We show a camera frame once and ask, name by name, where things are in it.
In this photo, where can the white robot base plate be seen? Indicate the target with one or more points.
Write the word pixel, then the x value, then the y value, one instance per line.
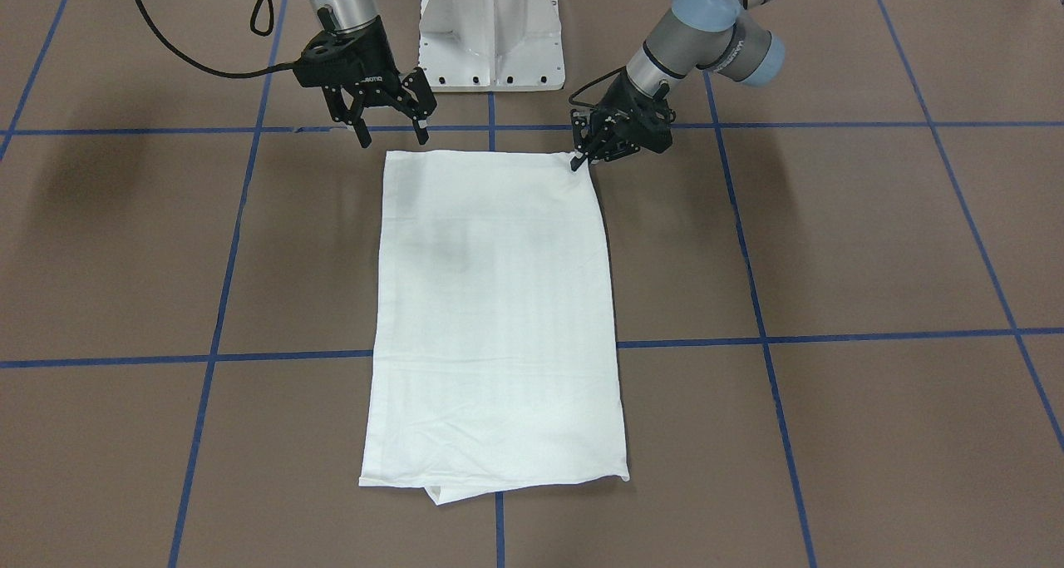
pixel 491 46

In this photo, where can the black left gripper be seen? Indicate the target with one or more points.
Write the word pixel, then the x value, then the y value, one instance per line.
pixel 622 102

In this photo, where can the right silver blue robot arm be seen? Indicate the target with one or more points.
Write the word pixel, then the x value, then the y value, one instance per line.
pixel 344 16

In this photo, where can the white long-sleeve printed shirt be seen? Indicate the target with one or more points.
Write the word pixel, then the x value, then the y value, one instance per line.
pixel 494 366

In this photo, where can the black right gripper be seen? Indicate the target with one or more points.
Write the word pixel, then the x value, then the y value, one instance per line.
pixel 371 62

